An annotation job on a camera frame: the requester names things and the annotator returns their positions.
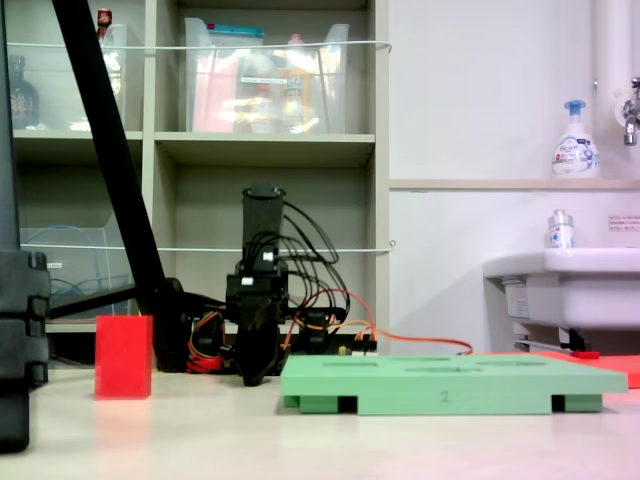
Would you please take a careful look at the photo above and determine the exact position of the small clear bottle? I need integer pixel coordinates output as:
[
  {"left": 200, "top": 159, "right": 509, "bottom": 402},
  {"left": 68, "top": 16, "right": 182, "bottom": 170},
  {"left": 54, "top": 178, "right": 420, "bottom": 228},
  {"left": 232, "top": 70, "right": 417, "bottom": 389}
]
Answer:
[{"left": 545, "top": 208, "right": 577, "bottom": 250}]

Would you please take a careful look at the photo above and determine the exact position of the black tripod brace strut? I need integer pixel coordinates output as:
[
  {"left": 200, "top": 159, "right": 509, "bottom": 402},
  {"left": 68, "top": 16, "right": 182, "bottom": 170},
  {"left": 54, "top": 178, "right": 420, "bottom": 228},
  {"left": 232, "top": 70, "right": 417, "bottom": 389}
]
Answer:
[{"left": 47, "top": 283, "right": 144, "bottom": 322}]

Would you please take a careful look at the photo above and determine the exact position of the pink refill pack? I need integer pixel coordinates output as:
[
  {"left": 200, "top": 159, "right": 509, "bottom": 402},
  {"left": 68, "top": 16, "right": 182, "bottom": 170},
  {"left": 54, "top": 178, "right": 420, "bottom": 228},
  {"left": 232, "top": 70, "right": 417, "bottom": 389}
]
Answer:
[{"left": 191, "top": 48, "right": 242, "bottom": 134}]

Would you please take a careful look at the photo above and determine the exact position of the black arm wire bundle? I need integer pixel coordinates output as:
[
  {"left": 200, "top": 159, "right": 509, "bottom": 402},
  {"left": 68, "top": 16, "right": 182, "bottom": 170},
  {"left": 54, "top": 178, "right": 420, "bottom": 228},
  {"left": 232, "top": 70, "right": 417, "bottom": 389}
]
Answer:
[{"left": 279, "top": 199, "right": 341, "bottom": 267}]

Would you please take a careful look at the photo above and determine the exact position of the white sink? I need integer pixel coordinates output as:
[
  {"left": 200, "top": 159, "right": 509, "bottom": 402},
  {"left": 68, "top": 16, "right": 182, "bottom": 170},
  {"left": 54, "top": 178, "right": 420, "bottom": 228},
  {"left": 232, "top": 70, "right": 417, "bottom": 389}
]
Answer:
[{"left": 481, "top": 246, "right": 640, "bottom": 333}]

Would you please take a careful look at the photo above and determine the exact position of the wide clear plastic bin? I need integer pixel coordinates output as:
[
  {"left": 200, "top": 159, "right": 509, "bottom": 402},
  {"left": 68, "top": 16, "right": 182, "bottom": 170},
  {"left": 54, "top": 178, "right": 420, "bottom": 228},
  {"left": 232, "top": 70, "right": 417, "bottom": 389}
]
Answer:
[{"left": 183, "top": 16, "right": 352, "bottom": 136}]

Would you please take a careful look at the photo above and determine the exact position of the red square block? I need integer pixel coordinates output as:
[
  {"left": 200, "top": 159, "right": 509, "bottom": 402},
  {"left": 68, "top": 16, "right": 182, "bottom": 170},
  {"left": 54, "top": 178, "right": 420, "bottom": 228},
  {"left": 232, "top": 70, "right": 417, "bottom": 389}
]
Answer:
[{"left": 94, "top": 314, "right": 155, "bottom": 401}]

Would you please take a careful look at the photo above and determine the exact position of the bottle with pink cap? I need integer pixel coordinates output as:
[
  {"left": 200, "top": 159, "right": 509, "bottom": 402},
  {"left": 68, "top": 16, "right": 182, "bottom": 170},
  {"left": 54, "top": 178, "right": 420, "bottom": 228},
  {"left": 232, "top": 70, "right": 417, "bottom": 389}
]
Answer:
[{"left": 280, "top": 33, "right": 316, "bottom": 134}]

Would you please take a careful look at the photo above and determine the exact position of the driver board with white connectors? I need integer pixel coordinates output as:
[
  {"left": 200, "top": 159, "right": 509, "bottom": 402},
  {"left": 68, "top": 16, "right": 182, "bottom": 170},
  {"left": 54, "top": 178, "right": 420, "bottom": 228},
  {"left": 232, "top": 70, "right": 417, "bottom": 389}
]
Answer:
[{"left": 338, "top": 343, "right": 379, "bottom": 359}]

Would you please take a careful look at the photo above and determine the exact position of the narrow clear plastic bin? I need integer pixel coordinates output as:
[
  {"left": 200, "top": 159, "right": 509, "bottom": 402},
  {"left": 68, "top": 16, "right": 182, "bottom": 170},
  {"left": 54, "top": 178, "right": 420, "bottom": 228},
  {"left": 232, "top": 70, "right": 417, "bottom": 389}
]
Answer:
[{"left": 97, "top": 22, "right": 133, "bottom": 133}]

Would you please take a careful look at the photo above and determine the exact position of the small wall label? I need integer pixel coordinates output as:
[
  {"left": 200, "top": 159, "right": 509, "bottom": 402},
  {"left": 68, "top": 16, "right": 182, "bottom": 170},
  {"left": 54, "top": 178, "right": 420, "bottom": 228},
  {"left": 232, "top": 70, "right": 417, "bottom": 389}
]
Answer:
[{"left": 606, "top": 213, "right": 640, "bottom": 233}]

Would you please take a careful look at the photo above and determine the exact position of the white foam soap pump bottle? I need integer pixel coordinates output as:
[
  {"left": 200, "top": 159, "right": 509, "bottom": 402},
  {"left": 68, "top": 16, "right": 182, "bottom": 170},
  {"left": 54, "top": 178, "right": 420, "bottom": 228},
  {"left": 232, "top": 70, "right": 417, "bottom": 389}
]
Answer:
[{"left": 550, "top": 98, "right": 602, "bottom": 180}]

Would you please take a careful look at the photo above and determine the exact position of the low clear plastic box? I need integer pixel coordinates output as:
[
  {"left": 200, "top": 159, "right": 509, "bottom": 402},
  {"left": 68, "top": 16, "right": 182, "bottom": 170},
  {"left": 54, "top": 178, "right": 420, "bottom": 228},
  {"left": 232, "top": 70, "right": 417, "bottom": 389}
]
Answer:
[{"left": 19, "top": 226, "right": 138, "bottom": 322}]

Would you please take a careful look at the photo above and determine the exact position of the notched black tripod leg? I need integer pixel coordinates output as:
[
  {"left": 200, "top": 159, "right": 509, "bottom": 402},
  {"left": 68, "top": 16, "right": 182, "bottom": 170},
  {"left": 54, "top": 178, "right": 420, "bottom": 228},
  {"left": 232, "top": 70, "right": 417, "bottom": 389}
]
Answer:
[{"left": 0, "top": 0, "right": 52, "bottom": 454}]

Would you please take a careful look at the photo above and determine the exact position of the small orange foam slab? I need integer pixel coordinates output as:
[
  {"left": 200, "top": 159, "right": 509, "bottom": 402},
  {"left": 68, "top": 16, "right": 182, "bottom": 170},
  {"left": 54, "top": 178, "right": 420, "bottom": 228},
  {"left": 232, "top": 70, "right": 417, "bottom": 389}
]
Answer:
[{"left": 472, "top": 351, "right": 640, "bottom": 390}]

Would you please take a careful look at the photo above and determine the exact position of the black gripper wire bundle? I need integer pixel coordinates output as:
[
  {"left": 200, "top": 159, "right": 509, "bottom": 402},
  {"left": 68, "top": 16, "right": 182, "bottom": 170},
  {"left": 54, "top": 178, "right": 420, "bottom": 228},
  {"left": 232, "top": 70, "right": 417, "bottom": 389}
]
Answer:
[{"left": 282, "top": 257, "right": 352, "bottom": 331}]

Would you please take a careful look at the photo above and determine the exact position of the beige shelf unit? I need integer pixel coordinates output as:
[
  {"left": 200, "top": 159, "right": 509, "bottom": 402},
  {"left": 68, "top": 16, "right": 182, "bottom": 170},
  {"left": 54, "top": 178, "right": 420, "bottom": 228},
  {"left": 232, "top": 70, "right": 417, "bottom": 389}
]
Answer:
[{"left": 0, "top": 0, "right": 393, "bottom": 352}]

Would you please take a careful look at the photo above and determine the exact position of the long orange wire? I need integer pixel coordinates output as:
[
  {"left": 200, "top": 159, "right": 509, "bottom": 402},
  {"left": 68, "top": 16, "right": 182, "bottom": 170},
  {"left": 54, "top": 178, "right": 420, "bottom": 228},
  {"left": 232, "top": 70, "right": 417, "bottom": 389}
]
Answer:
[{"left": 287, "top": 288, "right": 474, "bottom": 358}]

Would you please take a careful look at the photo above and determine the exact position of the pouch with teal top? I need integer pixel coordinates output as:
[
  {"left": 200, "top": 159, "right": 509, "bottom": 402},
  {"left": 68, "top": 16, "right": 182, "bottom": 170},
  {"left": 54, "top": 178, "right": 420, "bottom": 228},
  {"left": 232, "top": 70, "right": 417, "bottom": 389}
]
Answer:
[{"left": 206, "top": 23, "right": 266, "bottom": 51}]

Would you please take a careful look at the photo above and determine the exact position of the green shape sorting board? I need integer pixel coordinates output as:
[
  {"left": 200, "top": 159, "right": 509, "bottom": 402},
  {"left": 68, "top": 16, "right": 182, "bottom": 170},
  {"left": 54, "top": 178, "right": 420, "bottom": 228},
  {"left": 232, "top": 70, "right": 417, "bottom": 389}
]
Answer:
[{"left": 279, "top": 353, "right": 630, "bottom": 417}]

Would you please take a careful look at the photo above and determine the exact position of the bottle with red cap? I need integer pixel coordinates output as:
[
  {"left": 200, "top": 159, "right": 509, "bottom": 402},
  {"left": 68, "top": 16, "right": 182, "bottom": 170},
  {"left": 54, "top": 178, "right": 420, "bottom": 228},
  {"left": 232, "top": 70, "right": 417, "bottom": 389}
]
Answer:
[{"left": 95, "top": 6, "right": 116, "bottom": 42}]

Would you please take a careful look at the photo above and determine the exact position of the metal faucet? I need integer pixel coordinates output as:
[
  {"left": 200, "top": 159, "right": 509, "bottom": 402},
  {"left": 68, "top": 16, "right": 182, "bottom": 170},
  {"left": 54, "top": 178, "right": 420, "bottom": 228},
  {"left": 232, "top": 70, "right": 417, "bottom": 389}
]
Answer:
[{"left": 613, "top": 75, "right": 640, "bottom": 148}]

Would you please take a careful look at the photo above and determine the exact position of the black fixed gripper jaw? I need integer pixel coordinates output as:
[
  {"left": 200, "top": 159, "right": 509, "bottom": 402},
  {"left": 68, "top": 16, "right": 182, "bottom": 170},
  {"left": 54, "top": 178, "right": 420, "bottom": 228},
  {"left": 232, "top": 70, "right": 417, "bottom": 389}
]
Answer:
[{"left": 234, "top": 301, "right": 265, "bottom": 388}]

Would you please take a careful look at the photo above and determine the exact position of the dark glass bottle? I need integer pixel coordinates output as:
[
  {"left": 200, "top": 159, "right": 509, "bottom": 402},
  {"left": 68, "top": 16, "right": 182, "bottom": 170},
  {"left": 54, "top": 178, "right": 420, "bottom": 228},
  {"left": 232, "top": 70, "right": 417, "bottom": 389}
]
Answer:
[{"left": 6, "top": 54, "right": 42, "bottom": 131}]

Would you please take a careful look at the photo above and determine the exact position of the smooth black tripod leg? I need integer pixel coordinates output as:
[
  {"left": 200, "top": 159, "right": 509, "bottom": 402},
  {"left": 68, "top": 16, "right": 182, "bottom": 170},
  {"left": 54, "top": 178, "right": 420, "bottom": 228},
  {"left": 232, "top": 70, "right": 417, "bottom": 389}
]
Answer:
[{"left": 51, "top": 0, "right": 189, "bottom": 374}]

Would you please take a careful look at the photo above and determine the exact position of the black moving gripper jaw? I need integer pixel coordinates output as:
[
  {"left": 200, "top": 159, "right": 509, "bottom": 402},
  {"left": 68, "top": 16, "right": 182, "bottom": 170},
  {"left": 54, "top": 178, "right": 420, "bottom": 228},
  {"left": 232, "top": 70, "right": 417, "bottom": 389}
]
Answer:
[{"left": 259, "top": 298, "right": 282, "bottom": 385}]

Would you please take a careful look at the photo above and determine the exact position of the short orange servo wire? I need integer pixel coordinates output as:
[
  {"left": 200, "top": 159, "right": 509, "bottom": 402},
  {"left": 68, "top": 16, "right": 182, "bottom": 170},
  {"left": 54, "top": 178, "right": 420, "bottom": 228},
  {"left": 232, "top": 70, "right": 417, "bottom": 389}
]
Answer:
[{"left": 187, "top": 309, "right": 236, "bottom": 374}]

